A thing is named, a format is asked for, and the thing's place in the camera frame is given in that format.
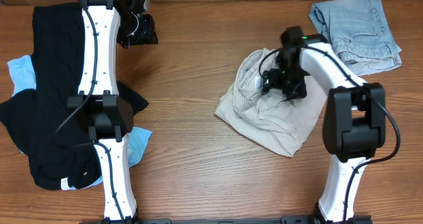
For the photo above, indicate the folded light blue jeans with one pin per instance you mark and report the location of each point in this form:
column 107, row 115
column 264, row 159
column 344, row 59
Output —
column 359, row 34

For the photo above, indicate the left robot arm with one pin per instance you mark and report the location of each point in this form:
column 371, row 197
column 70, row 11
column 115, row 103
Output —
column 98, row 106

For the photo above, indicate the light blue garment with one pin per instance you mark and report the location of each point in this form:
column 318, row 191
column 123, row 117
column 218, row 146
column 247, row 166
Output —
column 16, row 117

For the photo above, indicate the beige khaki shorts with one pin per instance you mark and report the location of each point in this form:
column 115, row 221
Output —
column 279, row 125

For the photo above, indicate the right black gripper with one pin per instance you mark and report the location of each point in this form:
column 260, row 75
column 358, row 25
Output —
column 273, row 80

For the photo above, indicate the black t-shirt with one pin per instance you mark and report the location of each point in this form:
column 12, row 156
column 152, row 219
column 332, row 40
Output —
column 57, row 60

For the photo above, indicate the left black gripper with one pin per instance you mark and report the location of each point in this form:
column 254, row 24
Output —
column 145, row 32

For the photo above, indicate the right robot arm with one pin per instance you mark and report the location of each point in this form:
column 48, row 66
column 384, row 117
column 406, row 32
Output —
column 354, row 123

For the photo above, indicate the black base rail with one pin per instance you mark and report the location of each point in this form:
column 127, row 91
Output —
column 228, row 221

